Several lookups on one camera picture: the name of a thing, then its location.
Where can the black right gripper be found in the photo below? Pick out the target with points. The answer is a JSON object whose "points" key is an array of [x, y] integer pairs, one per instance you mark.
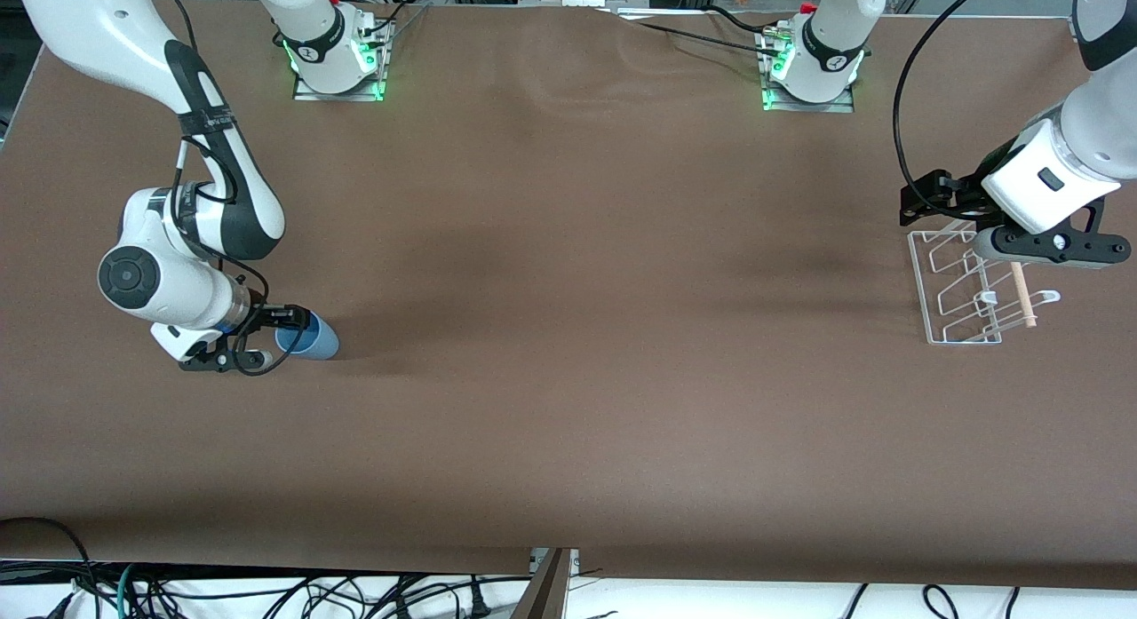
{"points": [[258, 318]]}

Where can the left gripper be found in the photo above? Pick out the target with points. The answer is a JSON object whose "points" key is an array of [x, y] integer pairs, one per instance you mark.
{"points": [[966, 195]]}

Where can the blue plastic cup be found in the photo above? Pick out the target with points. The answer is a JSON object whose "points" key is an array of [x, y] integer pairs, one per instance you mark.
{"points": [[322, 342]]}

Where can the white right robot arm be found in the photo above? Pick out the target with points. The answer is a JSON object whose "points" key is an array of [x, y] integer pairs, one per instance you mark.
{"points": [[178, 290]]}

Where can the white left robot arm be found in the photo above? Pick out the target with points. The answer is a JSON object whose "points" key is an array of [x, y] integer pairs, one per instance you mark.
{"points": [[1101, 122]]}

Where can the brown table cover sheet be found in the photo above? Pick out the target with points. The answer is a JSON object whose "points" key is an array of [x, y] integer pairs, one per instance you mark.
{"points": [[568, 379]]}

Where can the grey table support beam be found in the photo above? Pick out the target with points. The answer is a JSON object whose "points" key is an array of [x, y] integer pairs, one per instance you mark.
{"points": [[542, 597]]}

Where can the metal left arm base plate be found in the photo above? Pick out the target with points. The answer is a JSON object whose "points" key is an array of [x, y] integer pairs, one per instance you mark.
{"points": [[844, 106]]}

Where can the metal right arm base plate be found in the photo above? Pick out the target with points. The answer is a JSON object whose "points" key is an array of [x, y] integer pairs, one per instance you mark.
{"points": [[306, 91]]}

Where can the small metal bracket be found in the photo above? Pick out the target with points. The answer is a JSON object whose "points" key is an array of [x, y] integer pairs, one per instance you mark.
{"points": [[574, 561]]}

